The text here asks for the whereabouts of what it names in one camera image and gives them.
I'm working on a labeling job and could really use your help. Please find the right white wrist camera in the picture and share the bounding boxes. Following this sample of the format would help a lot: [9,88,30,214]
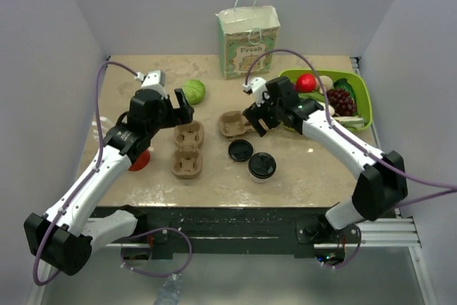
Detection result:
[243,77,268,107]

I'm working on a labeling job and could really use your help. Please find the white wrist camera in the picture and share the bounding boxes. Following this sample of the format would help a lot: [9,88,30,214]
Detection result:
[134,70,167,99]
[243,77,268,107]

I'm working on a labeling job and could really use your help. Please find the clear plastic bottle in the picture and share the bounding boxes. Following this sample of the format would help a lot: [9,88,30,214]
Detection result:
[154,274,183,305]

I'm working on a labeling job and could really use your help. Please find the green paper gift bag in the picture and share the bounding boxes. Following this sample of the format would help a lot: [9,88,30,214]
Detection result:
[216,0,281,79]

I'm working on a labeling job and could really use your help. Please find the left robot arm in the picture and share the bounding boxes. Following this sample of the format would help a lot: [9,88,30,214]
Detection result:
[24,89,194,276]

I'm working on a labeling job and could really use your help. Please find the green plastic tray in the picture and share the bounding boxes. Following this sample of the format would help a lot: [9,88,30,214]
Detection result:
[280,68,373,132]

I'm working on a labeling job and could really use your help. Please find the red toy tomato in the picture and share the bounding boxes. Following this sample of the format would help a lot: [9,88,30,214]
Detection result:
[296,74,316,93]

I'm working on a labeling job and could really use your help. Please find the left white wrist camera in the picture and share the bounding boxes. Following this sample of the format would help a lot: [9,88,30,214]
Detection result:
[134,70,167,99]

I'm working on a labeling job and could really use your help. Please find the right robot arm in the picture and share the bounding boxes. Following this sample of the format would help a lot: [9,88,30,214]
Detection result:
[243,76,408,243]

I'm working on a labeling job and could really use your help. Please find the white wrapped straw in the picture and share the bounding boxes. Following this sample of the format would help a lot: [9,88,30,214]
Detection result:
[99,116,113,127]

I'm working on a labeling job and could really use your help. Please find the purple toy grapes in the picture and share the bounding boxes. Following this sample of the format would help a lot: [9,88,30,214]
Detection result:
[326,89,357,116]

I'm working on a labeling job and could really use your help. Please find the red cup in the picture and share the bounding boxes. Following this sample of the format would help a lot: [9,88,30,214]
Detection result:
[129,149,151,171]

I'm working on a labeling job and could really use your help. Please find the green toy cabbage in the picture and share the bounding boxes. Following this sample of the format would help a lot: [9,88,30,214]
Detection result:
[182,79,206,105]

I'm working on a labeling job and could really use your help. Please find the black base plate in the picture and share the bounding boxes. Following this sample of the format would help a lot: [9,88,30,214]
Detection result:
[89,206,397,260]

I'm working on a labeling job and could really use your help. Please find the toy mushroom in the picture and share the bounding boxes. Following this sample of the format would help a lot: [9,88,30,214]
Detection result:
[316,75,333,94]

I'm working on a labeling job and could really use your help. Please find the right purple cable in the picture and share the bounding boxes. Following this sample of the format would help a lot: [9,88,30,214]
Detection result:
[246,49,457,270]

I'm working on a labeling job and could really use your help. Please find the dark green toy pepper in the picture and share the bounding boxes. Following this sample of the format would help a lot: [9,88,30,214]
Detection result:
[333,79,356,102]

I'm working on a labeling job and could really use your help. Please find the brown pulp cup carrier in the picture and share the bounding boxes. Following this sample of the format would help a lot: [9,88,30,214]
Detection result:
[171,121,204,179]
[219,111,255,138]

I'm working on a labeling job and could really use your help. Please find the white paper coffee cup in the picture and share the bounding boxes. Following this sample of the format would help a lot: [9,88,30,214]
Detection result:
[251,174,272,184]

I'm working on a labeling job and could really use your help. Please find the black coffee lid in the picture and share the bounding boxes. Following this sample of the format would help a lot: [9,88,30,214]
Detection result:
[248,152,276,180]
[228,139,253,162]

